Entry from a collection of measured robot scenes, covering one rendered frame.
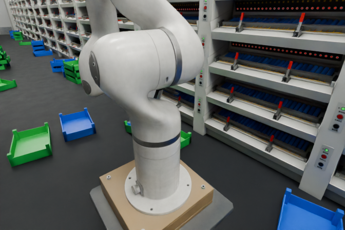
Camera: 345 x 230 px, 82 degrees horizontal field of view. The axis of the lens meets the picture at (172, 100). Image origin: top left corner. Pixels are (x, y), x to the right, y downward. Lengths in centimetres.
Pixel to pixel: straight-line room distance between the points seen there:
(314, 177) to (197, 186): 68
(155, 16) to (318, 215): 102
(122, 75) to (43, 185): 99
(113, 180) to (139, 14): 46
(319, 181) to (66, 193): 117
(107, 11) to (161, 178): 51
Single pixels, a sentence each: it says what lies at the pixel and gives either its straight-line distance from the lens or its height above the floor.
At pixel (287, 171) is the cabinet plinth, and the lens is 125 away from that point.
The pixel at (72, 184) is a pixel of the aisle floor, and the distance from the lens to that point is 119.
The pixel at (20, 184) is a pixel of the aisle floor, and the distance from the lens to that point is 132.
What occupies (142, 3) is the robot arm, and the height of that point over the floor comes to 81.
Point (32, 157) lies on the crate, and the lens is 144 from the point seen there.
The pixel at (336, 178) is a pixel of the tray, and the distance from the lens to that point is 118.
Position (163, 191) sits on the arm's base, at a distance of 55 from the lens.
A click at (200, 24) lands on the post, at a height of 72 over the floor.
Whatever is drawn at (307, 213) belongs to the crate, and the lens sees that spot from 113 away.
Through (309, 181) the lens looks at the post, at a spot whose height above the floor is 7.
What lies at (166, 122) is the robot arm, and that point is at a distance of 41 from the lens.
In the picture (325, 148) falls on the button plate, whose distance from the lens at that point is 107.
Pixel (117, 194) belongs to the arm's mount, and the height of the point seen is 34.
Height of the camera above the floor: 79
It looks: 24 degrees down
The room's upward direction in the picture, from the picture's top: straight up
